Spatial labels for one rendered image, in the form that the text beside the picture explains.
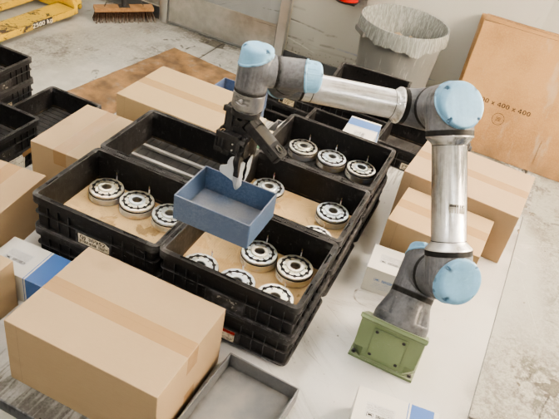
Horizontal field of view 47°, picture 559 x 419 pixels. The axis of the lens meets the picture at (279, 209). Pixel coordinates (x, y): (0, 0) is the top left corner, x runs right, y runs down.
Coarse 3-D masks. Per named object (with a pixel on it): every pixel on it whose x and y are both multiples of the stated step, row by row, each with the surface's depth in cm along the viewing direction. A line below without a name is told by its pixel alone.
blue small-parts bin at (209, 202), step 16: (208, 176) 163; (224, 176) 161; (176, 192) 152; (192, 192) 160; (208, 192) 165; (224, 192) 164; (240, 192) 162; (256, 192) 159; (272, 192) 157; (176, 208) 153; (192, 208) 151; (208, 208) 149; (224, 208) 160; (240, 208) 161; (256, 208) 162; (272, 208) 158; (192, 224) 154; (208, 224) 151; (224, 224) 149; (240, 224) 147; (256, 224) 151; (240, 240) 150
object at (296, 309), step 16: (288, 224) 182; (320, 240) 179; (160, 256) 167; (176, 256) 164; (208, 272) 162; (320, 272) 168; (240, 288) 160; (256, 288) 160; (272, 304) 158; (288, 304) 157; (304, 304) 160
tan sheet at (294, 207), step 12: (252, 180) 214; (288, 192) 212; (276, 204) 206; (288, 204) 207; (300, 204) 208; (312, 204) 209; (288, 216) 201; (300, 216) 202; (312, 216) 203; (324, 228) 200
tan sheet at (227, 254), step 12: (204, 240) 186; (216, 240) 187; (192, 252) 181; (204, 252) 182; (216, 252) 183; (228, 252) 184; (228, 264) 180; (240, 264) 180; (264, 276) 178; (312, 276) 181; (288, 288) 176; (300, 288) 177
